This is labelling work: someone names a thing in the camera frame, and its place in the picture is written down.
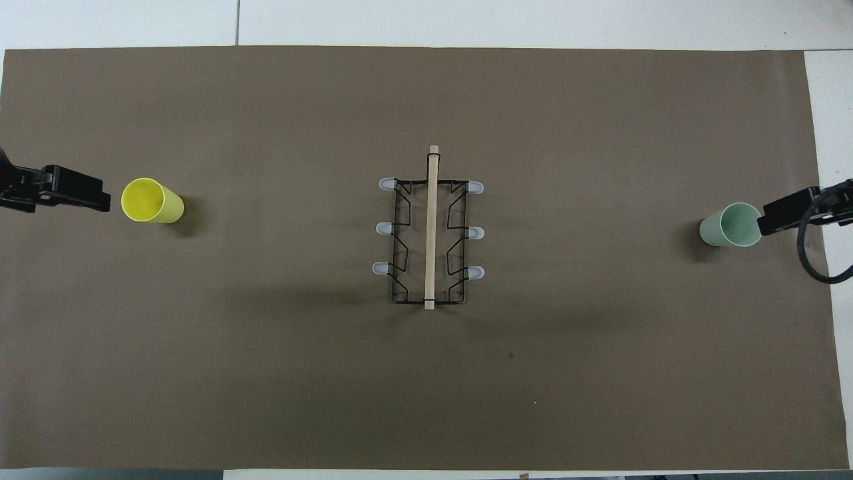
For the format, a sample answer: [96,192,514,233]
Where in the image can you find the brown table mat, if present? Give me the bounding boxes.
[0,45,851,471]

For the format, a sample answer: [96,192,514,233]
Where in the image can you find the black wire cup rack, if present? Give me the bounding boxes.
[372,145,485,311]

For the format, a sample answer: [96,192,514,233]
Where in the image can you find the yellow plastic cup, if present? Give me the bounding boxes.
[121,177,185,225]

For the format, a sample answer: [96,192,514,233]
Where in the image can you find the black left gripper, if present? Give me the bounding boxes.
[0,148,111,214]

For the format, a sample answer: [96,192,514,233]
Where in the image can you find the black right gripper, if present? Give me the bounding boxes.
[757,178,853,237]

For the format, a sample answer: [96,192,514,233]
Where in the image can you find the pale green plastic cup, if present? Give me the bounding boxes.
[699,202,763,248]

